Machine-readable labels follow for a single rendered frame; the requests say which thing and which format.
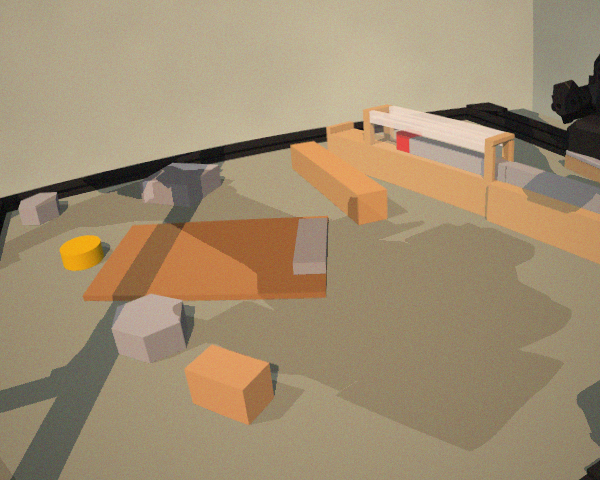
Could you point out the yellow short cylinder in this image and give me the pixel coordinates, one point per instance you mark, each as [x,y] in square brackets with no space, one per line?
[81,253]

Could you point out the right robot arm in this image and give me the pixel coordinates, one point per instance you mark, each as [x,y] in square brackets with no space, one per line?
[569,98]

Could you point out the tan wooden beam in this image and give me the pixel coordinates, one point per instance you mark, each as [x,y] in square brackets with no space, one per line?
[357,195]

